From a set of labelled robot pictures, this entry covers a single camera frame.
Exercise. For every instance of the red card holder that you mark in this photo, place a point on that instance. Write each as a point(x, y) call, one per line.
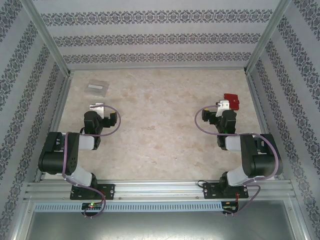
point(233, 100)

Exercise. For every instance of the clear plastic card case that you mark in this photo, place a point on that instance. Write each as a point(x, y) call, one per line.
point(97, 91)

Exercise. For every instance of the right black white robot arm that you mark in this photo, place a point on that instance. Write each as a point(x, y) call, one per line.
point(265, 162)

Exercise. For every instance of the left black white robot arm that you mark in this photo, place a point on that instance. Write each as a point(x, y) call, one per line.
point(52, 160)

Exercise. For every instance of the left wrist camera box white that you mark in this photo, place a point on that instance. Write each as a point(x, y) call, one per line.
point(100, 108)

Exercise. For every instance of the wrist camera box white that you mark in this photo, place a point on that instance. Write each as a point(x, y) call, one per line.
point(100, 108)
point(222, 106)

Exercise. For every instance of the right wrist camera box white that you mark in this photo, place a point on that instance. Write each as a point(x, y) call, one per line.
point(222, 106)

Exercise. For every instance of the aluminium table edge rail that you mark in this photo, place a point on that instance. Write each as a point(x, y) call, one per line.
point(160, 69)
point(256, 100)
point(62, 100)

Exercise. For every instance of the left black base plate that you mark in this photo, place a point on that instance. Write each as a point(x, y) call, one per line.
point(110, 191)

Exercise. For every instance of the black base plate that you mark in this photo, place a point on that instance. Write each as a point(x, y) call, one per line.
point(208, 191)
point(110, 191)

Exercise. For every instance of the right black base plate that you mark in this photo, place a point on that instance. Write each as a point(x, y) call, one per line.
point(208, 191)

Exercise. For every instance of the aluminium mounting rail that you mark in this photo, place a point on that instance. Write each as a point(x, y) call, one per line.
point(160, 190)

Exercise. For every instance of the aluminium frame post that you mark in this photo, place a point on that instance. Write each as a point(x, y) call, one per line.
point(265, 37)
point(49, 37)

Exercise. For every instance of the aluminium frame leg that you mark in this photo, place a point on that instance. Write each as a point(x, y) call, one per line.
point(21, 220)
point(300, 220)

